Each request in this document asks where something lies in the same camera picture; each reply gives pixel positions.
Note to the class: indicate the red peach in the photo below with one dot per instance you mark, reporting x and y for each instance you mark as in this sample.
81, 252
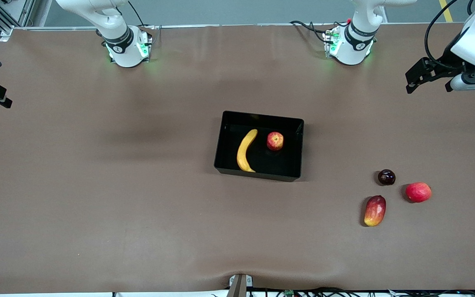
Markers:
418, 192

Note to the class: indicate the red yellow apple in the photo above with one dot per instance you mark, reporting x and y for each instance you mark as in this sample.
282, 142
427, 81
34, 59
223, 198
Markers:
275, 141

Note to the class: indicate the black plastic box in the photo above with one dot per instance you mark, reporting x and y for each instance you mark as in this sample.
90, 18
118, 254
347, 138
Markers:
281, 167

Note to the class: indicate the dark purple plum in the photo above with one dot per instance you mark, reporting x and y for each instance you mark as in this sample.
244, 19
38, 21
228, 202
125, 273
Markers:
386, 177

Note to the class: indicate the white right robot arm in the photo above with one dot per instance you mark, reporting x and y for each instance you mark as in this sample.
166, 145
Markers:
126, 49

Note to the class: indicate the grey camera mount clamp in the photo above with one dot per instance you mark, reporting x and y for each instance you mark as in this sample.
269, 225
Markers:
239, 286

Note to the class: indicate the red yellow mango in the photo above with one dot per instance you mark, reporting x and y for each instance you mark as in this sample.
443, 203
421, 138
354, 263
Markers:
375, 210

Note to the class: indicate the yellow banana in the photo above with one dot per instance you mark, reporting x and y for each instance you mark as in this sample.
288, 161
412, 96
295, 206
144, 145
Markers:
243, 154

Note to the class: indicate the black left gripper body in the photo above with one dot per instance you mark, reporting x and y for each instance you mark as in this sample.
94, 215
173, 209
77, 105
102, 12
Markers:
446, 62

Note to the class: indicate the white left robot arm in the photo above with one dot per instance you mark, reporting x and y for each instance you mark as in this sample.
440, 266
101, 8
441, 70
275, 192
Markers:
355, 45

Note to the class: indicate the small green circuit board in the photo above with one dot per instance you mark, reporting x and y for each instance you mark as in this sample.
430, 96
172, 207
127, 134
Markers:
289, 293

